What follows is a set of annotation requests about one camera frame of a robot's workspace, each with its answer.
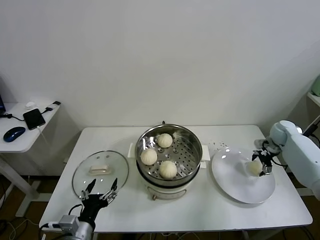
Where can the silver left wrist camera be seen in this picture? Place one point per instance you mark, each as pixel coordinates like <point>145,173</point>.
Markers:
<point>68,222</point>

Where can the white shelf board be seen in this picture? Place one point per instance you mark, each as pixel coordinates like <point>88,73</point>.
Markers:
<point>315,99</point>

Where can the pale green container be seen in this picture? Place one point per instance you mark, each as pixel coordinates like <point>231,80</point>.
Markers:
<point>317,86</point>

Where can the steel steamer basket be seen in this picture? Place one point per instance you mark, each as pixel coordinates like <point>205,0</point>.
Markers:
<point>187,170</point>

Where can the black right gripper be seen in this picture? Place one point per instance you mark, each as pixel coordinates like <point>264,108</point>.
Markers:
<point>269,153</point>

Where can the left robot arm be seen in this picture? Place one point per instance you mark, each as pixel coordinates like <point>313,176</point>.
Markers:
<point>86,230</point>

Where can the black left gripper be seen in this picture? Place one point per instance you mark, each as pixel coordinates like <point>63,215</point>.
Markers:
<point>92,206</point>

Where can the white steamed baozi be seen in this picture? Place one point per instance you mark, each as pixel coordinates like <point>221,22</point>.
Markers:
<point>253,168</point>
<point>168,170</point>
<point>148,157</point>
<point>164,140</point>

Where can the dark laptop screen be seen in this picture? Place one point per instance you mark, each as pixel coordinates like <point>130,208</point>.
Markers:
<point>1,105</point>

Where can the glass pot lid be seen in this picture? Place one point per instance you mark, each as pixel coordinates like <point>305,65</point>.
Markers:
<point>82,175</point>

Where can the white side table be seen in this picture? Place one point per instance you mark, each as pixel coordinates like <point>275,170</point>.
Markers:
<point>20,145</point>

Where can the black smartphone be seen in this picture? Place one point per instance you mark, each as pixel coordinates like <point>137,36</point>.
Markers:
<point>34,119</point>

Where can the white earbuds case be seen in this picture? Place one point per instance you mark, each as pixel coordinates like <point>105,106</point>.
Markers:
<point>29,104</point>

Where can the blue computer mouse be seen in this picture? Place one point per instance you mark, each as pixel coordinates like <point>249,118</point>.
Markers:
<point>14,133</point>

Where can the white round plate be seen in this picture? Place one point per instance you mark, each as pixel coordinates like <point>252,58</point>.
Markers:
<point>232,180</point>

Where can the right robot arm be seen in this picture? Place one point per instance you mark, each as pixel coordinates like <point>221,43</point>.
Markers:
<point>300,155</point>

